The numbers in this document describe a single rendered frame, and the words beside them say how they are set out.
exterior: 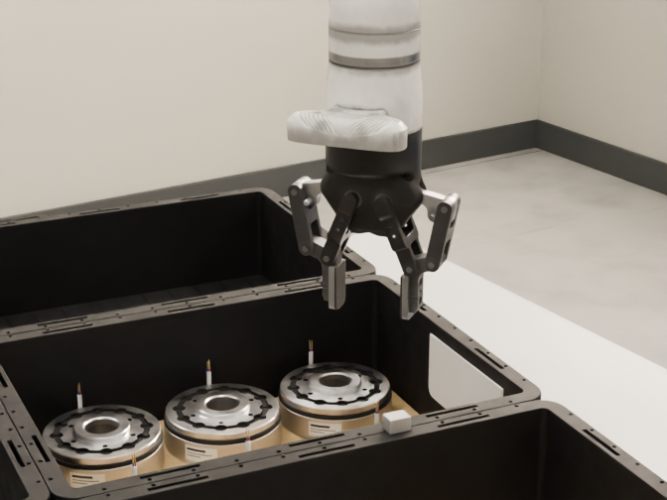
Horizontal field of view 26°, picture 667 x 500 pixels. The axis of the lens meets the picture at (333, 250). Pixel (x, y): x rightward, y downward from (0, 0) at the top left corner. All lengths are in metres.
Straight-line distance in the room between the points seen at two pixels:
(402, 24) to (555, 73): 3.99
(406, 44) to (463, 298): 0.91
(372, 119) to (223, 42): 3.33
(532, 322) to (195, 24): 2.58
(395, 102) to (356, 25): 0.06
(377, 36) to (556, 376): 0.76
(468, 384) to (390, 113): 0.28
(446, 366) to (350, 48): 0.34
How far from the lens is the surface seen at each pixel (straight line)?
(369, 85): 1.08
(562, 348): 1.82
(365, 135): 1.04
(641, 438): 1.62
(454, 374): 1.27
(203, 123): 4.39
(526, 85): 5.09
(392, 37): 1.07
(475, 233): 4.28
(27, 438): 1.11
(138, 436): 1.25
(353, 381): 1.32
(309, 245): 1.16
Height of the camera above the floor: 1.44
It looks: 20 degrees down
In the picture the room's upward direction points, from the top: straight up
